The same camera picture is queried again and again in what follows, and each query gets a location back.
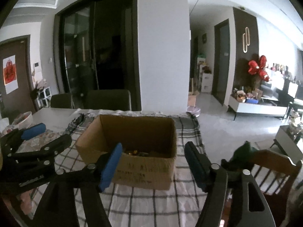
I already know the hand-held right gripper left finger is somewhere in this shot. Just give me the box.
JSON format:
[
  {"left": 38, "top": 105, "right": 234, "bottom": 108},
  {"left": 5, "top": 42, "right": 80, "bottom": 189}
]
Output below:
[{"left": 33, "top": 142, "right": 123, "bottom": 227}]

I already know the dark hallway door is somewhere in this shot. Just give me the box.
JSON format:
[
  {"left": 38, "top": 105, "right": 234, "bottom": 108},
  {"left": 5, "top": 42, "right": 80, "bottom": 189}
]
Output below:
[{"left": 211, "top": 19, "right": 230, "bottom": 106}]

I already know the white low cabinet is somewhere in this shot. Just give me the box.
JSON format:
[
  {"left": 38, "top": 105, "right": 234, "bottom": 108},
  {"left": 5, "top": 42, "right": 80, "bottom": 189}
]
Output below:
[{"left": 228, "top": 94, "right": 288, "bottom": 121}]

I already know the brown cardboard box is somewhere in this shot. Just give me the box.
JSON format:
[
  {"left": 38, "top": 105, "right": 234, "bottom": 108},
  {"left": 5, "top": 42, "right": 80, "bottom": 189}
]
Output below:
[{"left": 75, "top": 114, "right": 177, "bottom": 191}]

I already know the red and white door poster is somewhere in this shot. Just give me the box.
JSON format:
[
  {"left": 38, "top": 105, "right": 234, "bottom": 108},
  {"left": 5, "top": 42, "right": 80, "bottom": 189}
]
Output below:
[{"left": 3, "top": 55, "right": 19, "bottom": 94}]

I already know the dark glass sliding door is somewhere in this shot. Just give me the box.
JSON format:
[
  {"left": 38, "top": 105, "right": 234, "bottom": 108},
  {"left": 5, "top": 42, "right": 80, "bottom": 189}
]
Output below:
[{"left": 54, "top": 0, "right": 141, "bottom": 111}]

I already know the wooden chair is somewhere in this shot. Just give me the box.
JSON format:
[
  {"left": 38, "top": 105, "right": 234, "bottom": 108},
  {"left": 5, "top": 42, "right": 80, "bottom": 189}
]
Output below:
[{"left": 246, "top": 149, "right": 303, "bottom": 227}]

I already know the gold wall ornament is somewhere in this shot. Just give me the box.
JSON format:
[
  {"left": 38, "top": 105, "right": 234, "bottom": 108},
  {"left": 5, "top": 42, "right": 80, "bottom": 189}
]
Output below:
[{"left": 242, "top": 27, "right": 251, "bottom": 53}]

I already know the brown entry door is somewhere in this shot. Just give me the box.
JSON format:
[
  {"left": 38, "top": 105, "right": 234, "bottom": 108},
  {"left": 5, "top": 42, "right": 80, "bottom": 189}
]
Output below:
[{"left": 0, "top": 35, "right": 36, "bottom": 121}]

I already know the white storage shelf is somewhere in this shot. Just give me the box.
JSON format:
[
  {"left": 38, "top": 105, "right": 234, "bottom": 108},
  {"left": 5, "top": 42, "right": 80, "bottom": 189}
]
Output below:
[{"left": 201, "top": 72, "right": 213, "bottom": 93}]

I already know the wide dark dining chair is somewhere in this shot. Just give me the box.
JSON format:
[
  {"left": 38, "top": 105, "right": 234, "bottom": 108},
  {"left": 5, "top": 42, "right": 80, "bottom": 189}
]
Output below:
[{"left": 85, "top": 89, "right": 132, "bottom": 111}]

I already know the white bowl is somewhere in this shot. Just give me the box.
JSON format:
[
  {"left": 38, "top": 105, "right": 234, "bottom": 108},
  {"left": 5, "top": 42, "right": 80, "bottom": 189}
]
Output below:
[{"left": 12, "top": 111, "right": 33, "bottom": 130}]

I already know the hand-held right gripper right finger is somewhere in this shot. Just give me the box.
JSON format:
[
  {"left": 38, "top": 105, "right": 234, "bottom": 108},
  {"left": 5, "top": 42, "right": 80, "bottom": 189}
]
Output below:
[{"left": 184, "top": 141, "right": 276, "bottom": 227}]

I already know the small dark dining chair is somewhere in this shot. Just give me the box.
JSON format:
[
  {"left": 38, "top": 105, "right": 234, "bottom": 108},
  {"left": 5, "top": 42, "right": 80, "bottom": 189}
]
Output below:
[{"left": 50, "top": 93, "right": 74, "bottom": 109}]

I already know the pile of gold wrapped candies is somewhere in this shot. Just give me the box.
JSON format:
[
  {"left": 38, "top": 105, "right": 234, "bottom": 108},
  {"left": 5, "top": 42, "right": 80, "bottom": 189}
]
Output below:
[{"left": 124, "top": 149, "right": 152, "bottom": 157}]

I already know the dark green cloth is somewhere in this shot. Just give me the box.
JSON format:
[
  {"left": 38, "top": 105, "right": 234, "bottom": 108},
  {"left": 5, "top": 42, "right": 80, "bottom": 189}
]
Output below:
[{"left": 221, "top": 141, "right": 259, "bottom": 171}]

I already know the glass coffee table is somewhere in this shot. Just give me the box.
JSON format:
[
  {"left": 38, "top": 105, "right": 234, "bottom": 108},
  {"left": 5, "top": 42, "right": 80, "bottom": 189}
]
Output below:
[{"left": 270, "top": 117, "right": 303, "bottom": 156}]

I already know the ceiling air vent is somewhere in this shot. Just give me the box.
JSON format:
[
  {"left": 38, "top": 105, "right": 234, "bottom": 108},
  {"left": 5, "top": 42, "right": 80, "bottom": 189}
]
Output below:
[{"left": 14, "top": 0, "right": 58, "bottom": 9}]

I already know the red balloon decoration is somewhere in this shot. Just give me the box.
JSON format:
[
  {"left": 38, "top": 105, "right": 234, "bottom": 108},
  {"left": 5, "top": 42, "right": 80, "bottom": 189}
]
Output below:
[{"left": 248, "top": 55, "right": 270, "bottom": 82}]

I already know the dark crumpled thing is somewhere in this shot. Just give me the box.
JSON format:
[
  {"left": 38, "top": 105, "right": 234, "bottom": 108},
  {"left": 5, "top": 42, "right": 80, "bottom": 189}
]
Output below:
[{"left": 66, "top": 113, "right": 89, "bottom": 135}]

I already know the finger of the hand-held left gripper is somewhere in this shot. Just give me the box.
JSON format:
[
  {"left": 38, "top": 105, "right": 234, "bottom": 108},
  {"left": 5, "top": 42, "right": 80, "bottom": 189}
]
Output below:
[
  {"left": 0, "top": 123, "right": 46, "bottom": 156},
  {"left": 9, "top": 134, "right": 72, "bottom": 168}
]

